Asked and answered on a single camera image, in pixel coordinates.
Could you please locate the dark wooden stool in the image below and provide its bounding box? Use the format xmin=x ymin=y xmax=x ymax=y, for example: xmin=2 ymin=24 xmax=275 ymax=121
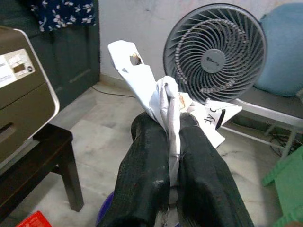
xmin=0 ymin=123 xmax=85 ymax=215

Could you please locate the white metal bench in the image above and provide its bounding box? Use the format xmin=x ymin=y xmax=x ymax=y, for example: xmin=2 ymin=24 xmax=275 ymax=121
xmin=220 ymin=86 xmax=303 ymax=163

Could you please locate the dark green door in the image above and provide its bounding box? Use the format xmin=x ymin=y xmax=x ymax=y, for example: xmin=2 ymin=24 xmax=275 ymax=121
xmin=0 ymin=0 xmax=101 ymax=112

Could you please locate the light blue cushion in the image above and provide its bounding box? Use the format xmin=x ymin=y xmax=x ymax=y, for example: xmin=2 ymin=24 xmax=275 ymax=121
xmin=255 ymin=4 xmax=303 ymax=98

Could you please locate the snack wrapper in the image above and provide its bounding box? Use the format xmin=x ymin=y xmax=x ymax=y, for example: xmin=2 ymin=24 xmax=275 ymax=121
xmin=107 ymin=40 xmax=242 ymax=220

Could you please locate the green plastic stool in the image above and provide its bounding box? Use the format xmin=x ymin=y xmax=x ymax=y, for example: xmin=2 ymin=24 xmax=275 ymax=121
xmin=261 ymin=144 xmax=303 ymax=227

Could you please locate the purple waste bin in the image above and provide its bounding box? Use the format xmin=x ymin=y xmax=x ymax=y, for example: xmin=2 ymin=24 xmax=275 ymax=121
xmin=95 ymin=191 xmax=180 ymax=227

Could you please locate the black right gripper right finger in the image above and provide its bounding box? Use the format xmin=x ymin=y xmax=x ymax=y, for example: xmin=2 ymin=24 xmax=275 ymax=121
xmin=176 ymin=113 xmax=255 ymax=227

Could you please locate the grey white printer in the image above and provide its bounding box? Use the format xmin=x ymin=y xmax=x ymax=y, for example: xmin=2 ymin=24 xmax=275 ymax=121
xmin=0 ymin=26 xmax=60 ymax=164

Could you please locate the grey round table fan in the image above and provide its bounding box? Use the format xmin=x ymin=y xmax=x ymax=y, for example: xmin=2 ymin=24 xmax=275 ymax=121
xmin=162 ymin=3 xmax=268 ymax=104

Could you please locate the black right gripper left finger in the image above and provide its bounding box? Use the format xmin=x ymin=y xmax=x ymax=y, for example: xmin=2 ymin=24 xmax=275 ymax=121
xmin=98 ymin=115 xmax=170 ymax=227

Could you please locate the blue floral cloth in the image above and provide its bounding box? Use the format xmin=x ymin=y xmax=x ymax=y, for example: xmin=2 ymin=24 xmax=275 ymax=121
xmin=30 ymin=0 xmax=97 ymax=33

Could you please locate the red box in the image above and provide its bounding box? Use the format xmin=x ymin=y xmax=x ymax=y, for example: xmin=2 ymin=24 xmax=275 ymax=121
xmin=15 ymin=210 xmax=53 ymax=227

